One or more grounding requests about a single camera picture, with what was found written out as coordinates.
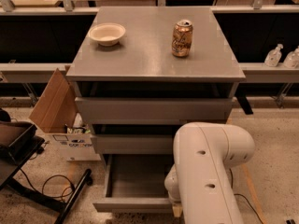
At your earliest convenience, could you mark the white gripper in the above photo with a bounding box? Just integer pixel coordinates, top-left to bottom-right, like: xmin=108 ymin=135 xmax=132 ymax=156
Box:
xmin=164 ymin=166 xmax=183 ymax=217

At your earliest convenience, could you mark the grey bottom drawer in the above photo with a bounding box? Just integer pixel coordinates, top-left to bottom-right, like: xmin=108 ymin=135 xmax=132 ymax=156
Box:
xmin=93 ymin=154 xmax=174 ymax=213

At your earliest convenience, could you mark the grey drawer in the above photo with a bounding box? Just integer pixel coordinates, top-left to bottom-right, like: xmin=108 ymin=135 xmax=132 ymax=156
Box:
xmin=91 ymin=135 xmax=173 ymax=154
xmin=76 ymin=97 xmax=233 ymax=125
xmin=93 ymin=154 xmax=174 ymax=213

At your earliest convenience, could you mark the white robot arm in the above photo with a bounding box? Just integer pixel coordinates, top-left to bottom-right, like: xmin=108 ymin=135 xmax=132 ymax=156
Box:
xmin=164 ymin=122 xmax=255 ymax=224

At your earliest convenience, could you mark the grey middle drawer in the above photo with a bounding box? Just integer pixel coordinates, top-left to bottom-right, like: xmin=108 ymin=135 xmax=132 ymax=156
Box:
xmin=91 ymin=135 xmax=173 ymax=154

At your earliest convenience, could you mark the grey top drawer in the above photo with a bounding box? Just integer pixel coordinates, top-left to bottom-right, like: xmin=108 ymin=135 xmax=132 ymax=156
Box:
xmin=76 ymin=97 xmax=233 ymax=125

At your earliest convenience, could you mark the grey drawer cabinet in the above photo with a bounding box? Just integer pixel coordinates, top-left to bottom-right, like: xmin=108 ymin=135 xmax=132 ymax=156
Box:
xmin=65 ymin=6 xmax=246 ymax=161

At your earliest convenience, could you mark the open cardboard box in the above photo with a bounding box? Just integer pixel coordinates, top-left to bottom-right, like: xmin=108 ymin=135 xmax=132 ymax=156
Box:
xmin=29 ymin=69 xmax=100 ymax=161

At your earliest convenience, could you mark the black tray on cart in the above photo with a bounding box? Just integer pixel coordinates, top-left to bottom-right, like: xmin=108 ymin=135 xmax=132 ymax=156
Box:
xmin=0 ymin=121 xmax=36 ymax=160

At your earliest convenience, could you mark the clear pump bottle left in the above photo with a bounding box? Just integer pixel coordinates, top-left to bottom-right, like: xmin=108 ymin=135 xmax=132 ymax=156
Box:
xmin=264 ymin=44 xmax=283 ymax=67

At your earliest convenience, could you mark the clear pump bottle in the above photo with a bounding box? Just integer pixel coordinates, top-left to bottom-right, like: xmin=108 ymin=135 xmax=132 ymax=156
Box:
xmin=264 ymin=44 xmax=283 ymax=67
xmin=283 ymin=46 xmax=299 ymax=69

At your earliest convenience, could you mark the gold soda can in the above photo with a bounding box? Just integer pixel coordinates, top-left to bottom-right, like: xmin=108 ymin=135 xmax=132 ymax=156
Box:
xmin=172 ymin=20 xmax=193 ymax=57

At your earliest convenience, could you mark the clear pump bottle right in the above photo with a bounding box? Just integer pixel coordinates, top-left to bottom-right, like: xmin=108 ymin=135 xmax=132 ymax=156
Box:
xmin=283 ymin=46 xmax=299 ymax=69

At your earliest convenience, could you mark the white paper bowl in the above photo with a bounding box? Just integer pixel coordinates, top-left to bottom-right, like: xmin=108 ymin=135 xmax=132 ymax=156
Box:
xmin=89 ymin=23 xmax=126 ymax=47

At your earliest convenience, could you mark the black floor cable right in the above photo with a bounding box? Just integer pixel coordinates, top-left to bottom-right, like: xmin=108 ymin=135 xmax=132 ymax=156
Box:
xmin=229 ymin=168 xmax=265 ymax=224

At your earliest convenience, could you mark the black cart frame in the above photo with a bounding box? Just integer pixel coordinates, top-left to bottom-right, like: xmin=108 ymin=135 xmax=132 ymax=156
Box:
xmin=0 ymin=135 xmax=93 ymax=224

